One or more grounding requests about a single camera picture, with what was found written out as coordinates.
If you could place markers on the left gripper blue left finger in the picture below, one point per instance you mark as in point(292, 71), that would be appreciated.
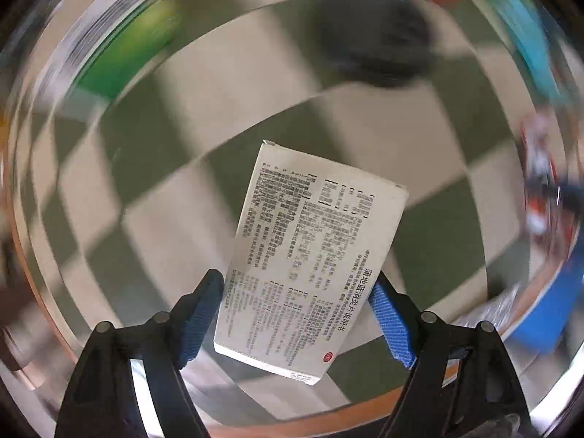
point(100, 399)

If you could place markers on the white green medicine box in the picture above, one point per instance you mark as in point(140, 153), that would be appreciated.
point(108, 53)

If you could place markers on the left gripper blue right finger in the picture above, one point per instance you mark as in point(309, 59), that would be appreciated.
point(462, 382)

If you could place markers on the blue green snack bag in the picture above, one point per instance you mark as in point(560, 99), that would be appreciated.
point(527, 33)

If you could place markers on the blue stool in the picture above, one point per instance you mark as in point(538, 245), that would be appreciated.
point(541, 328)

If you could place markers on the white printed medicine leaflet box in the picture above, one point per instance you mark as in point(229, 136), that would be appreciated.
point(311, 240)

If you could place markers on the green white checkered mat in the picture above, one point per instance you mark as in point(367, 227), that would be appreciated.
point(119, 208)

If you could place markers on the black plastic cup lid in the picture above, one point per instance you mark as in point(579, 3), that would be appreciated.
point(384, 43)

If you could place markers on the red white snack wrapper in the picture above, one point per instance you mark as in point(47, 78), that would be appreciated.
point(546, 221)

